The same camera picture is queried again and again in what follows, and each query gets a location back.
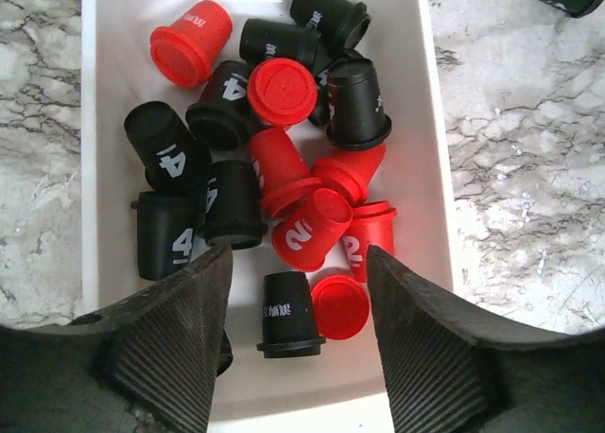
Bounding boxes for black coffee capsule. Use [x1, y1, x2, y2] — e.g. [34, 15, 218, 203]
[289, 0, 372, 50]

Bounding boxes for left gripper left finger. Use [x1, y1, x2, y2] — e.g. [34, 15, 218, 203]
[1, 246, 233, 432]

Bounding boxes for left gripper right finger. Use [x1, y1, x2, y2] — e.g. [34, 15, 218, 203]
[368, 246, 604, 432]

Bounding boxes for white plastic storage basket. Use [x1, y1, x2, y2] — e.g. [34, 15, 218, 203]
[81, 0, 459, 432]

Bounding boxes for black coffee capsule number four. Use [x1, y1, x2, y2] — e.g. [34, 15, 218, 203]
[124, 101, 212, 194]

